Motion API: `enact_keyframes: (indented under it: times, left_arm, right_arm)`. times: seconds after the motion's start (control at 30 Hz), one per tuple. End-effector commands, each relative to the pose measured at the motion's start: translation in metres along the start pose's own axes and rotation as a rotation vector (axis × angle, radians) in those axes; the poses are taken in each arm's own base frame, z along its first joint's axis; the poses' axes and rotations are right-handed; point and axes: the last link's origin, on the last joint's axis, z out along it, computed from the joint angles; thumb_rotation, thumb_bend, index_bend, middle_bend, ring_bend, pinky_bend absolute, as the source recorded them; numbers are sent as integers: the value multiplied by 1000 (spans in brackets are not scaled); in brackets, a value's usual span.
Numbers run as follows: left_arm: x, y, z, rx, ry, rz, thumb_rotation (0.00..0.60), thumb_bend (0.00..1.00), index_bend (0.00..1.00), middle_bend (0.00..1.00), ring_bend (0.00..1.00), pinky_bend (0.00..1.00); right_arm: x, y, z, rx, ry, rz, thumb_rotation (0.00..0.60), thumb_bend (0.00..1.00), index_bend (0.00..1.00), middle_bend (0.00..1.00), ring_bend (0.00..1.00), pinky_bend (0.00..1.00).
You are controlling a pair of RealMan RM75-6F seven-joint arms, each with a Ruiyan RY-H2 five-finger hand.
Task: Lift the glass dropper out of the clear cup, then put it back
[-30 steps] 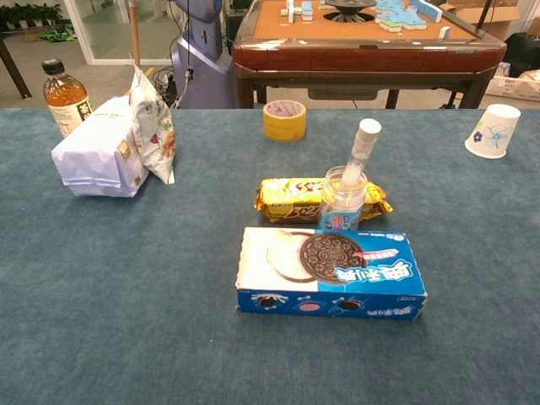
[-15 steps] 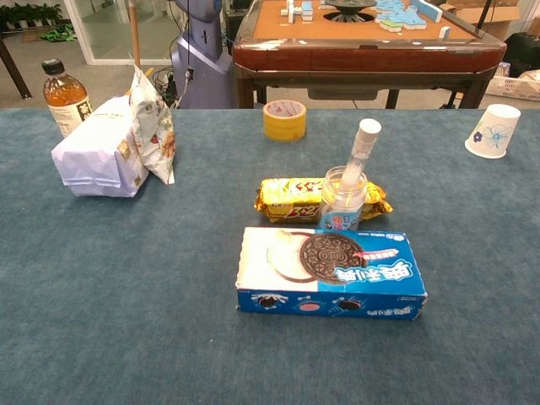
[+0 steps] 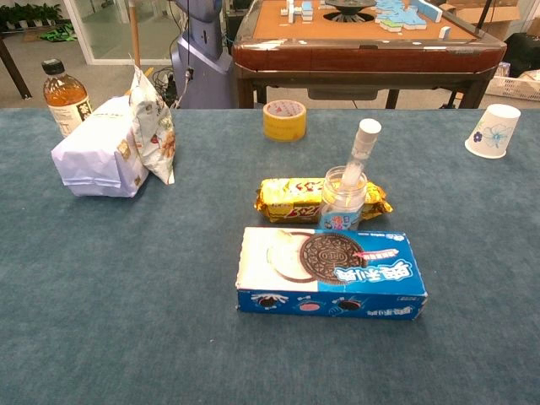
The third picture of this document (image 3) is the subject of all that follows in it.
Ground white plastic basket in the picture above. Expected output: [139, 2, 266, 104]
[484, 69, 540, 102]

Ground yellow tape roll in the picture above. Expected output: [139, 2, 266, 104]
[262, 100, 308, 143]

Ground cardboard box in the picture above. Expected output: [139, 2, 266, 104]
[442, 0, 528, 41]

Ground white floral paper cup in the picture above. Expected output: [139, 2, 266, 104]
[464, 103, 522, 160]

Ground white paper bag package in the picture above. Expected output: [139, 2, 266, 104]
[51, 95, 149, 199]

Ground white cylindrical tube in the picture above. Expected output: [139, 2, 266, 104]
[343, 117, 383, 196]

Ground white printed snack bag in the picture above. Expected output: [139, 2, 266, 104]
[127, 53, 177, 186]

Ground wooden pole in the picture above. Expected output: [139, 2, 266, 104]
[128, 0, 142, 69]

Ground blue felt table cover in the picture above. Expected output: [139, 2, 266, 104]
[0, 107, 540, 405]

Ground clear plastic jar blue label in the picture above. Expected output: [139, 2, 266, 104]
[320, 165, 369, 232]

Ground green potted plants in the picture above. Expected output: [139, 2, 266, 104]
[0, 2, 64, 30]

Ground black mahjong table centre dome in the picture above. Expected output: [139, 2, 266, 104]
[323, 0, 379, 22]

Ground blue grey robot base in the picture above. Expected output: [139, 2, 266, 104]
[170, 0, 234, 110]

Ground yellow biscuit pack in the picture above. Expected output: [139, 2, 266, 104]
[253, 176, 394, 224]

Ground blue Oreo cookie box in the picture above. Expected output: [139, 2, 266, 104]
[235, 226, 429, 321]

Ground brown mahjong table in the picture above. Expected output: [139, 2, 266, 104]
[231, 0, 508, 110]

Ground brown tea bottle black cap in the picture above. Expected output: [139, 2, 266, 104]
[40, 58, 93, 138]

